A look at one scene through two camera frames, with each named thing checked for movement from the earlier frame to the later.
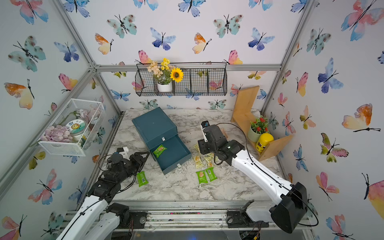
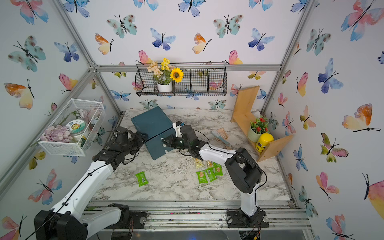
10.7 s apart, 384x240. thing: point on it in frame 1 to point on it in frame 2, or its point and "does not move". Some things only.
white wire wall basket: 72,130 does not move
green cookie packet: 159,150 to 218,169
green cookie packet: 210,171 does not move
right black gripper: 201,144 to 172,138
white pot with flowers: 164,74 does not move
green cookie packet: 141,179 does not move
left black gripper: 139,160 to 140,139
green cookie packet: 202,177 does not move
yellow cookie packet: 198,163 does not move
